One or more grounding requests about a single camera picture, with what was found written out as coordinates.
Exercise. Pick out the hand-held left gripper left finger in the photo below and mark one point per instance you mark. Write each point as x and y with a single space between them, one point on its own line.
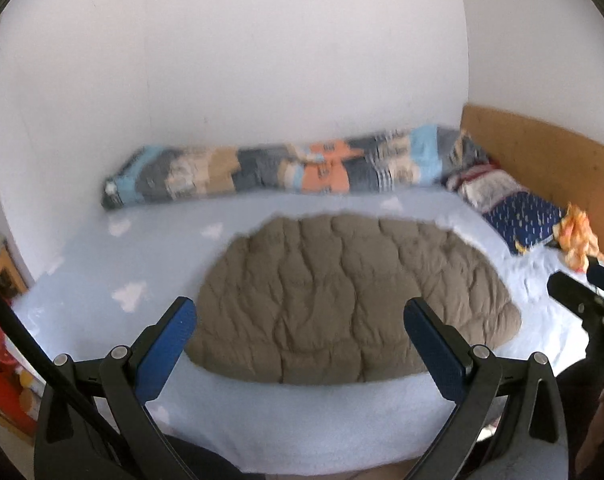
164 350

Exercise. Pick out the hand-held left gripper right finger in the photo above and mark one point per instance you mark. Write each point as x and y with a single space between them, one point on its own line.
434 350

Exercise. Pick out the olive quilted jacket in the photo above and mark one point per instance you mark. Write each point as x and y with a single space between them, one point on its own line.
332 300

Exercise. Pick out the orange floral cloth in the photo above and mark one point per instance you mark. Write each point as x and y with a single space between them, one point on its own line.
577 240

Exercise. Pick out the navy star-print pillow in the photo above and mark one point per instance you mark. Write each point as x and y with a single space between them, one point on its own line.
522 215

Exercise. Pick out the light blue cloud-print blanket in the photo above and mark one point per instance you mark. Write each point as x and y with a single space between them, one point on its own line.
72 280

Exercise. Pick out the wooden headboard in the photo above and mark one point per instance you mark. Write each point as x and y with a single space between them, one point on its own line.
542 160

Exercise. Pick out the rolled patchwork quilt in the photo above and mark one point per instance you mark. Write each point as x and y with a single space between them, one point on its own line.
282 170

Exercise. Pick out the wooden shelf frame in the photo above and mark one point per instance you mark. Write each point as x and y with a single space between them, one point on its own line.
7 265

